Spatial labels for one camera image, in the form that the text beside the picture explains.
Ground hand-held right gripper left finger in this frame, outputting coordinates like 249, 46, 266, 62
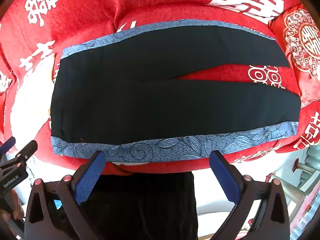
24, 150, 107, 240

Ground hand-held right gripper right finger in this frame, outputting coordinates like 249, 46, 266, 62
209, 150, 290, 240

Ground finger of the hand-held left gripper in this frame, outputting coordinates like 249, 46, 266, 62
0, 140, 38, 170
0, 137, 16, 155

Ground black pants with blue trim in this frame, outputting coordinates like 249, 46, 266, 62
50, 19, 302, 163

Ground person's left hand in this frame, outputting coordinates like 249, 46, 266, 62
0, 192, 26, 224

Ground cream white cloth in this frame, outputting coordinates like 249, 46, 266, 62
11, 52, 57, 155

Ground person's dark clothing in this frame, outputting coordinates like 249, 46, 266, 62
82, 171, 198, 240

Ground grey metal rack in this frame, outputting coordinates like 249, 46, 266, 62
272, 146, 320, 205

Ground red printed blanket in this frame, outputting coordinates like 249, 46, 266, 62
0, 0, 320, 175

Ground red embroidered pillow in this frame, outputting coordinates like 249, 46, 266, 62
269, 5, 320, 108

